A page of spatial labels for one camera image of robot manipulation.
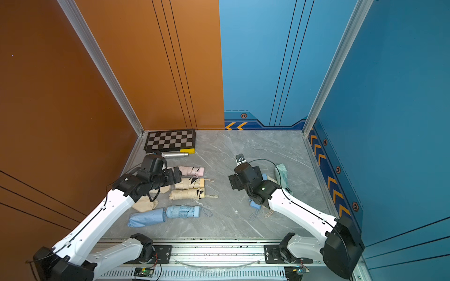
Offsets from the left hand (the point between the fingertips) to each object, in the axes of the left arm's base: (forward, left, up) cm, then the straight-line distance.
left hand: (175, 172), depth 79 cm
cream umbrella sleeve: (-11, +1, +6) cm, 13 cm away
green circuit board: (-36, +10, -21) cm, 42 cm away
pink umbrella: (+10, -5, -15) cm, 19 cm away
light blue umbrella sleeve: (-16, +15, -14) cm, 26 cm away
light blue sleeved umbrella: (-12, -1, -15) cm, 20 cm away
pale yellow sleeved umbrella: (-4, -5, -14) cm, 15 cm away
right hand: (+2, -31, -3) cm, 31 cm away
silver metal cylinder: (+23, +10, -17) cm, 30 cm away
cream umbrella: (+2, -5, -15) cm, 16 cm away
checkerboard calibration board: (+33, +14, -15) cm, 39 cm away
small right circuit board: (-34, -54, -18) cm, 67 cm away
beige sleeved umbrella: (-12, -39, +16) cm, 44 cm away
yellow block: (+26, +1, -17) cm, 31 cm away
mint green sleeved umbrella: (+8, -53, -14) cm, 55 cm away
